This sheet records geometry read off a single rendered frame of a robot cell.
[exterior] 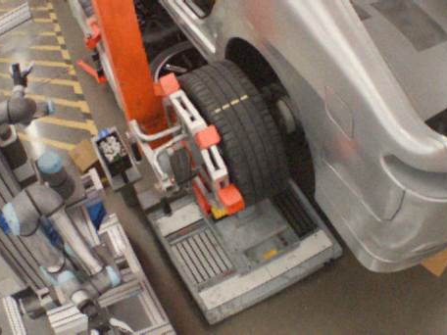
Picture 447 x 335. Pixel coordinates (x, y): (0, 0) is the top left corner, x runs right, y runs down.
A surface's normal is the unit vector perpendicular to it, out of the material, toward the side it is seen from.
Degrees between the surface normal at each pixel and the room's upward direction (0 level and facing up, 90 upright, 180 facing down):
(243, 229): 0
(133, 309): 0
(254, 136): 48
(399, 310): 0
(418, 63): 22
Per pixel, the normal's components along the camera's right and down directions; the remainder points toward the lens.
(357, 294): -0.11, -0.60
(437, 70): 0.06, -0.31
